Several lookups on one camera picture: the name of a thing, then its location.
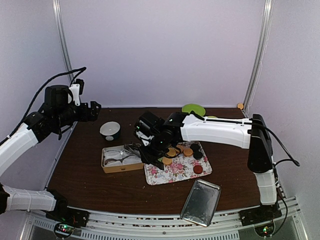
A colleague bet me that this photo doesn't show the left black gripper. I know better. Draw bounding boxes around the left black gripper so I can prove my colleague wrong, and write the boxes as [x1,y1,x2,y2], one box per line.
[54,100,101,129]

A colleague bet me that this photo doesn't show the tan biscuit cookie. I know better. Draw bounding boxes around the tan biscuit cookie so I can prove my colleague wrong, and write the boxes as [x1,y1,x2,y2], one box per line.
[176,144,185,151]
[183,147,194,157]
[162,157,173,166]
[166,147,179,158]

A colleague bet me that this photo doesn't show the metal tongs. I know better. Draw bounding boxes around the metal tongs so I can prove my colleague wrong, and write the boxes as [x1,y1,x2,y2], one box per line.
[123,143,141,158]

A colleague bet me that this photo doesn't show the floral rectangular tray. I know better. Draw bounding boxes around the floral rectangular tray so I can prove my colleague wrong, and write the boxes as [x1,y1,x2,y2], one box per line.
[144,141,213,186]

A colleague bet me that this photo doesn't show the beige cookie tin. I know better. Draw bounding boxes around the beige cookie tin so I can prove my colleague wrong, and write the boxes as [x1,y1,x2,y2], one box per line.
[101,145,144,174]

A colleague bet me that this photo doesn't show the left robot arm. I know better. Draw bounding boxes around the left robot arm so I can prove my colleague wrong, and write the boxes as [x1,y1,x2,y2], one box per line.
[0,82,102,222]

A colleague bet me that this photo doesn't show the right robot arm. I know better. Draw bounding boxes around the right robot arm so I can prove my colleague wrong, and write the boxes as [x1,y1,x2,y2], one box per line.
[134,111,277,221]

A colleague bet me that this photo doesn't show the white and dark bowl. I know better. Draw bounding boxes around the white and dark bowl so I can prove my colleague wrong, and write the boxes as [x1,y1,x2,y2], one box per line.
[99,121,121,141]

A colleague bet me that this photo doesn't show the black sandwich cookie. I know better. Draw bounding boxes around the black sandwich cookie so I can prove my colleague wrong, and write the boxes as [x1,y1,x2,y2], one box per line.
[190,142,200,152]
[193,150,203,160]

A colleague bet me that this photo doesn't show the green plate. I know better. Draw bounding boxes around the green plate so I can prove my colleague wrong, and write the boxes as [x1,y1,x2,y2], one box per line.
[181,103,206,116]

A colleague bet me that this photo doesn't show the silver metal tin lid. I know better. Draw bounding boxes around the silver metal tin lid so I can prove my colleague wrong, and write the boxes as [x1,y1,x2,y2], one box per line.
[180,179,221,227]

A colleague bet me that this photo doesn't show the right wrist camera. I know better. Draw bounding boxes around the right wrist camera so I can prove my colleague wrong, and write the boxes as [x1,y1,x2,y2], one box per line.
[134,131,154,146]

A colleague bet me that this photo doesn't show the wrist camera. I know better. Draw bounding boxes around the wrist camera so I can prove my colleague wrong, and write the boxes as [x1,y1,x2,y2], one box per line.
[67,78,85,107]
[134,131,154,146]

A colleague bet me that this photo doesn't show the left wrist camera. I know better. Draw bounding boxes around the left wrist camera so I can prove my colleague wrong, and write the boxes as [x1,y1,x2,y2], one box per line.
[67,78,85,107]

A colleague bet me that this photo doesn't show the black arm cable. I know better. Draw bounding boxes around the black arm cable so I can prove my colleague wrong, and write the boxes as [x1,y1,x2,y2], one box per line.
[0,66,87,146]

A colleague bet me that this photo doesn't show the front aluminium rail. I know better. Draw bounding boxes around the front aluminium rail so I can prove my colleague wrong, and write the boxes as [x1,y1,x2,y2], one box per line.
[18,203,311,240]

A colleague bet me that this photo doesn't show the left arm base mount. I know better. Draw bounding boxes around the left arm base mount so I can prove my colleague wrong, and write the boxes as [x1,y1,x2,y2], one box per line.
[45,189,90,228]

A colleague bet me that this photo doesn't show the left aluminium frame post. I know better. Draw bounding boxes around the left aluminium frame post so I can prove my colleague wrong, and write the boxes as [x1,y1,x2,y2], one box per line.
[52,0,73,72]

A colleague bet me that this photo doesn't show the aluminium frame post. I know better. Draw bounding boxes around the aluminium frame post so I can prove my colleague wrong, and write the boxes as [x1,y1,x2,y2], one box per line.
[242,0,274,116]
[52,0,73,72]

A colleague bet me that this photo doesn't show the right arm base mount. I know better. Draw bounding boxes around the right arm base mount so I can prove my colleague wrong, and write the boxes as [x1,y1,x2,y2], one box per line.
[238,194,283,227]

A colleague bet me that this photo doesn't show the right aluminium frame post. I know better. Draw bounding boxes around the right aluminium frame post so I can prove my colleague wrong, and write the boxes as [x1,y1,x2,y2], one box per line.
[242,0,274,116]

